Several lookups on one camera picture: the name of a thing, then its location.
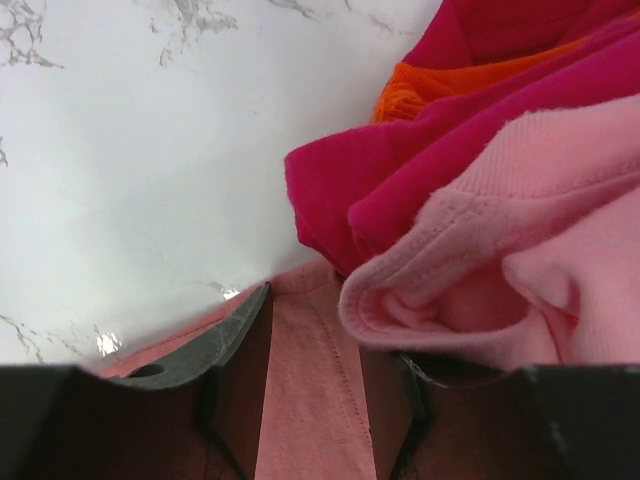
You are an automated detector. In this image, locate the light pink folded t-shirt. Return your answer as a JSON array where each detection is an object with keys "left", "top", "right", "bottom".
[{"left": 339, "top": 96, "right": 639, "bottom": 370}]

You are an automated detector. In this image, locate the orange folded t-shirt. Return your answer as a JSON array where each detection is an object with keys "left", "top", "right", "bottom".
[{"left": 371, "top": 36, "right": 588, "bottom": 123}]

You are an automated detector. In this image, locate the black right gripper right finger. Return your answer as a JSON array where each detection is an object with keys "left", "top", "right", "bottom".
[{"left": 360, "top": 347, "right": 431, "bottom": 480}]

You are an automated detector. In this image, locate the magenta red folded t-shirt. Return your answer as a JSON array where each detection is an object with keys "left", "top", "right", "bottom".
[{"left": 284, "top": 1, "right": 639, "bottom": 274}]

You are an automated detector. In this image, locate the salmon red t-shirt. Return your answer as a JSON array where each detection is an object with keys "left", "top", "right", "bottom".
[{"left": 88, "top": 260, "right": 376, "bottom": 479}]

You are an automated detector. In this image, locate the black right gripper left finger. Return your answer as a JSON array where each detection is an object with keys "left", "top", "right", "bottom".
[{"left": 124, "top": 282, "right": 273, "bottom": 479}]

